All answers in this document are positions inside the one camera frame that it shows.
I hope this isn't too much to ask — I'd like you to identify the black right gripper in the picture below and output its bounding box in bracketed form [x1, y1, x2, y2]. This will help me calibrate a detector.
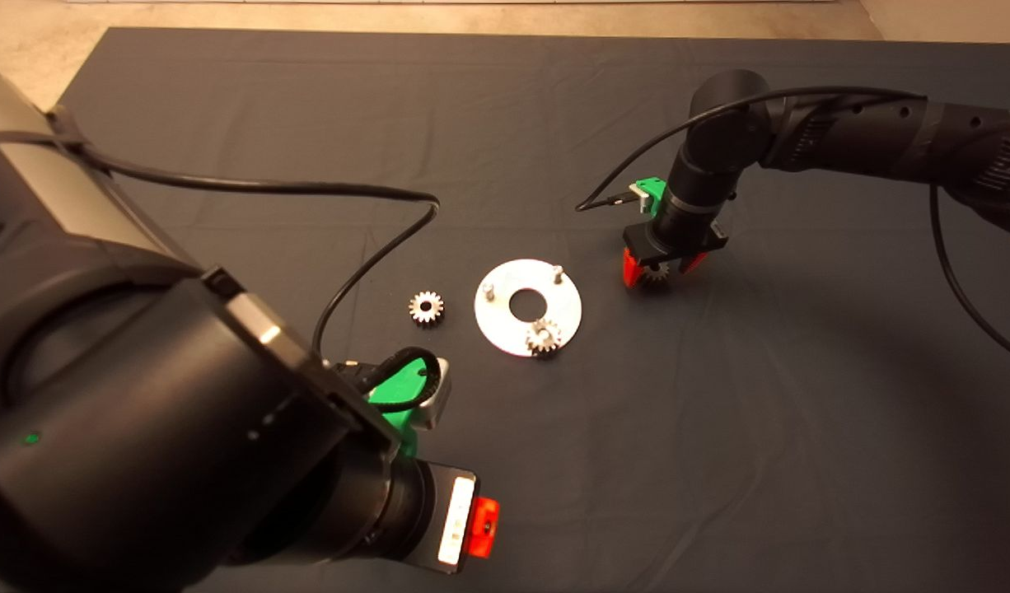
[621, 221, 731, 289]

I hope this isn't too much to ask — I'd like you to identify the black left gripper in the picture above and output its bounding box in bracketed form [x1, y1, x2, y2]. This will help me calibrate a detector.
[392, 461, 502, 576]

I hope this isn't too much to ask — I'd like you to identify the round metal carrier plate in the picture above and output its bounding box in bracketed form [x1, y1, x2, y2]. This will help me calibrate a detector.
[474, 259, 583, 358]

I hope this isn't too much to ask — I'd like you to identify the dark table cloth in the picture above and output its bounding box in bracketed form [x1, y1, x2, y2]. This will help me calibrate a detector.
[0, 27, 1010, 593]

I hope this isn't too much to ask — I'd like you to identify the green right camera mount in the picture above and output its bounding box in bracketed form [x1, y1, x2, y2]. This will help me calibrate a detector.
[634, 176, 667, 217]

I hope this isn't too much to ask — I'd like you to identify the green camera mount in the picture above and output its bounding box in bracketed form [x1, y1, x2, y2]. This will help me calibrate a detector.
[634, 176, 667, 217]
[364, 357, 440, 459]

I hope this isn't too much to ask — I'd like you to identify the black right camera cable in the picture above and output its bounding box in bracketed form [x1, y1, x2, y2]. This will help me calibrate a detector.
[574, 86, 1010, 368]

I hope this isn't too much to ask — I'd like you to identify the black camera cable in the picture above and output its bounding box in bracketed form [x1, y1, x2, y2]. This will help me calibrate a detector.
[574, 86, 1010, 368]
[45, 105, 442, 413]

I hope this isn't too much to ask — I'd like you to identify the silver left camera box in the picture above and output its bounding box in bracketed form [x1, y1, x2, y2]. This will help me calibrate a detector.
[406, 355, 453, 432]

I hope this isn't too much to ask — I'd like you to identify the green left camera mount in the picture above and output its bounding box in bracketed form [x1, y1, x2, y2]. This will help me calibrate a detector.
[364, 357, 440, 459]

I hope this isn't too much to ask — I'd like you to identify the black left camera cable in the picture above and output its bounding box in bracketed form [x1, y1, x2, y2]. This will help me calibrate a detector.
[45, 105, 442, 413]

